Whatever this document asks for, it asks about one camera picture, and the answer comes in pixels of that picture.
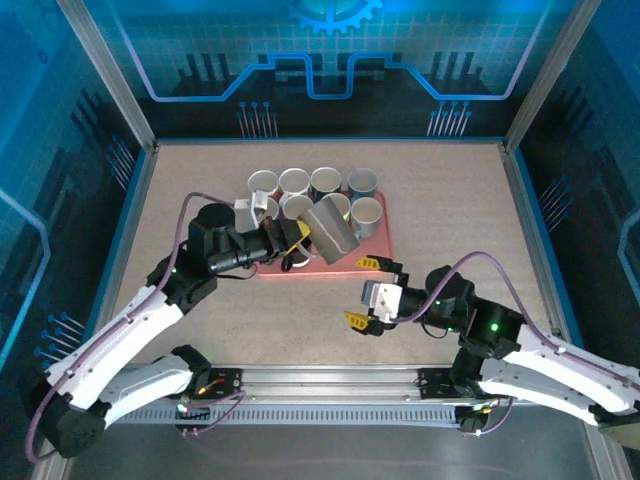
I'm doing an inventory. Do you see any small grey mug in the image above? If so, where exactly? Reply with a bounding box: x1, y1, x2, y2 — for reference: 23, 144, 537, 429
349, 196, 385, 240

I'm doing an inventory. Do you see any aluminium upright frame post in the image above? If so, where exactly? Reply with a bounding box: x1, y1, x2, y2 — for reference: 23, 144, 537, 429
55, 0, 159, 151
504, 0, 599, 151

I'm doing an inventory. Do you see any white ceramic mug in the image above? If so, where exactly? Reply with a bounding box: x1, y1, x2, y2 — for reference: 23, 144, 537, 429
248, 169, 280, 201

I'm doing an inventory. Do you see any large grey mug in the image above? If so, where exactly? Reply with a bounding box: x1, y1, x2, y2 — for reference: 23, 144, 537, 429
298, 194, 361, 266

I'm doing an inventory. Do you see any blue mug yellow flower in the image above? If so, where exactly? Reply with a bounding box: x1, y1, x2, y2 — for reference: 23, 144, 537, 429
347, 168, 380, 200

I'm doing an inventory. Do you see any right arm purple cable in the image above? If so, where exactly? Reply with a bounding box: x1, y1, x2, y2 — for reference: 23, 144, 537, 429
392, 251, 640, 440

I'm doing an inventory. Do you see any dark green mug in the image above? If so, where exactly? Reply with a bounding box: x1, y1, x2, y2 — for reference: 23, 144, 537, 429
309, 166, 344, 200

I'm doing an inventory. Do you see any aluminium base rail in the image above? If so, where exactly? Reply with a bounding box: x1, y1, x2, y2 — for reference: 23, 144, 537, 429
63, 363, 569, 407

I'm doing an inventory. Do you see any aluminium side frame rail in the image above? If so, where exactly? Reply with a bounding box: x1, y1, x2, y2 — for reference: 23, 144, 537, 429
499, 141, 576, 341
82, 142, 161, 366

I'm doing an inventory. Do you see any grey metal plate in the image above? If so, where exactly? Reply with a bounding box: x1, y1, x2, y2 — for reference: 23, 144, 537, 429
64, 424, 601, 480

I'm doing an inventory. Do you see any light green mug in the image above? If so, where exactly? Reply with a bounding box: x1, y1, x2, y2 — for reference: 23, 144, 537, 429
319, 192, 352, 221

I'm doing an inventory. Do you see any pink rectangular tray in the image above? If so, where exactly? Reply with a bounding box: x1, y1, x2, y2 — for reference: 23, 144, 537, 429
257, 192, 396, 277

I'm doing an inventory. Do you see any cream white mug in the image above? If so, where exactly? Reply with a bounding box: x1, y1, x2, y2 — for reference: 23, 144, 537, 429
278, 167, 311, 197

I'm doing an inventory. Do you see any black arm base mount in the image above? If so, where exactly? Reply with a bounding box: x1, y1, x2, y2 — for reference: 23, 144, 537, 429
418, 367, 506, 401
152, 366, 247, 401

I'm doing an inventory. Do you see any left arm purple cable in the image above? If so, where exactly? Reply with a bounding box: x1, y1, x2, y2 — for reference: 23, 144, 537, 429
24, 192, 249, 464

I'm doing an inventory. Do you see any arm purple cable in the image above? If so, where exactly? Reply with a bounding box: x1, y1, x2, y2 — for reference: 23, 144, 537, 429
24, 192, 249, 464
392, 251, 640, 440

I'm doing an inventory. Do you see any pale pink mug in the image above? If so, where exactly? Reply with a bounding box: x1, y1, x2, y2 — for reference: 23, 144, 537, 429
281, 193, 315, 224

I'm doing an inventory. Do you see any slotted grey cable duct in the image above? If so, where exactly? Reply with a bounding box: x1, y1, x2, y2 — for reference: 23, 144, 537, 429
79, 403, 464, 427

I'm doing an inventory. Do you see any arm base connector block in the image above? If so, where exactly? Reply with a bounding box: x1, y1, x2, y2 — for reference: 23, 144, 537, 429
455, 402, 501, 435
173, 397, 211, 436

